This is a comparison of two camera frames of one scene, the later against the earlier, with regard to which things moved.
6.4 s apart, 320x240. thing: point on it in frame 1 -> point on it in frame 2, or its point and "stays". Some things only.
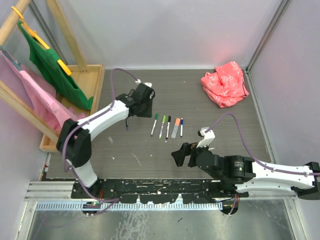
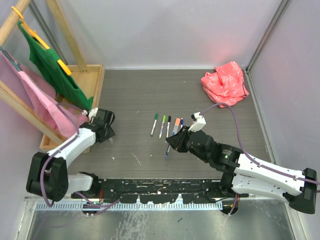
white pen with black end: x=168 y=126 stays
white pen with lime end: x=162 y=128 stays
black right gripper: x=187 y=149 -> x=177 y=140
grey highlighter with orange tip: x=174 y=131 stays
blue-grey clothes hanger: x=14 y=62 stays
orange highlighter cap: x=177 y=121 stays
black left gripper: x=146 y=114 -> x=109 y=134
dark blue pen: x=127 y=126 -> x=166 y=153
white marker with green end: x=152 y=131 stays
